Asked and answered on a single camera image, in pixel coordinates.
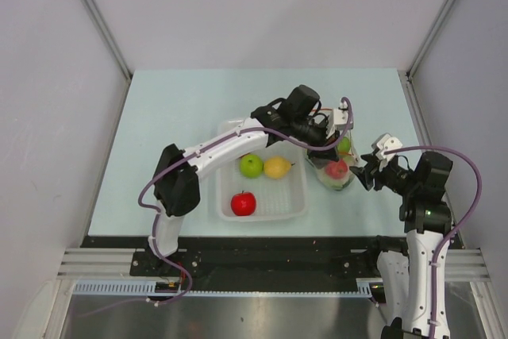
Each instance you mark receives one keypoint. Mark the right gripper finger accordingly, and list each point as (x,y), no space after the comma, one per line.
(364,175)
(371,160)

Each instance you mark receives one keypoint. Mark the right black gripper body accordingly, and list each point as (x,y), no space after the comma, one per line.
(392,177)

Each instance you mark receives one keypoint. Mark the clear orange zip bag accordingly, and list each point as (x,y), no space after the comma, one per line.
(320,120)

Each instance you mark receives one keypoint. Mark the clear plastic basket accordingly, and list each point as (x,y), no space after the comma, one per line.
(276,199)

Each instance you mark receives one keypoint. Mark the aluminium frame post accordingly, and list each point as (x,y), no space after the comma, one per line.
(437,25)
(104,31)

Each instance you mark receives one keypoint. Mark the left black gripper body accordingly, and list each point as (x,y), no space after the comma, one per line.
(315,151)

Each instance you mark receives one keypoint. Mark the left aluminium frame post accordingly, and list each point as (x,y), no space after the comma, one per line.
(104,31)

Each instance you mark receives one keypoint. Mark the red tomato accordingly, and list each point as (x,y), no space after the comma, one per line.
(337,170)

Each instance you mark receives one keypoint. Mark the white cable duct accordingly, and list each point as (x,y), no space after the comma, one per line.
(140,288)

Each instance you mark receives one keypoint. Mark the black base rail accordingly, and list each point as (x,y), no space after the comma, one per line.
(281,264)

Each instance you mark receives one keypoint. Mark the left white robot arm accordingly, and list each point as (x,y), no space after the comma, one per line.
(179,172)

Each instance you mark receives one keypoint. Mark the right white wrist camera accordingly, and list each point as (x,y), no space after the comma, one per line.
(382,148)

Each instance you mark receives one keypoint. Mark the light blue table mat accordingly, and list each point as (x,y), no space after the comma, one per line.
(186,107)

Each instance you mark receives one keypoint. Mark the right aluminium frame post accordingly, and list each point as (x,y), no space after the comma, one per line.
(437,25)

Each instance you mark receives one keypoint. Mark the small red pepper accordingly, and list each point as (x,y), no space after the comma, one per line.
(243,204)

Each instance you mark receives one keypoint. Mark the yellow lemon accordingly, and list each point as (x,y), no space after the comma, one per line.
(277,167)

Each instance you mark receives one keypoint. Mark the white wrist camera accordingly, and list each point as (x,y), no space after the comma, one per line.
(382,148)
(339,119)

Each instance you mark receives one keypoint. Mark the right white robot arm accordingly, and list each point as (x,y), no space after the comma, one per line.
(414,273)

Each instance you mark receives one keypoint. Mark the cabbage head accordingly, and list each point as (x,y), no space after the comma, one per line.
(336,184)

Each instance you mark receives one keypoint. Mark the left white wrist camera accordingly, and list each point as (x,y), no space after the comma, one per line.
(339,119)

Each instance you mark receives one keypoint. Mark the green apple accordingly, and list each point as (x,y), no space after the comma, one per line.
(344,146)
(251,166)

